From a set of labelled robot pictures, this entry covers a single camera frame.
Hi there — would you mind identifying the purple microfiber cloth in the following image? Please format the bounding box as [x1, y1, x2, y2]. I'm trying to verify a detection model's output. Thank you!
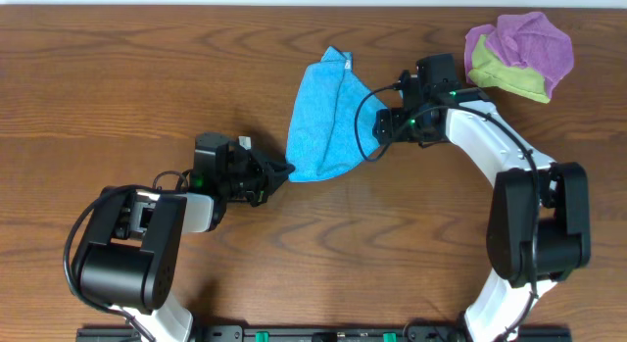
[464, 12, 574, 99]

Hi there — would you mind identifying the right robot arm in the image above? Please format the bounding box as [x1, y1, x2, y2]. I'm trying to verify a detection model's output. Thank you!
[372, 88, 591, 341]

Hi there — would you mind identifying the green microfiber cloth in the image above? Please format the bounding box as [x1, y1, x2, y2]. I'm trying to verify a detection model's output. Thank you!
[466, 34, 551, 104]

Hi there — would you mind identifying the blue microfiber cloth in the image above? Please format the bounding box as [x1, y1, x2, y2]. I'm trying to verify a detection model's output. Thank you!
[286, 46, 386, 182]

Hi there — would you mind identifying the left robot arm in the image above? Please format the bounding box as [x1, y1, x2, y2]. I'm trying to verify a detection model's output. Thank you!
[63, 133, 295, 341]

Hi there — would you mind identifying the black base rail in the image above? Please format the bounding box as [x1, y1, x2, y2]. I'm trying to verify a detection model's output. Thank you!
[75, 324, 573, 342]

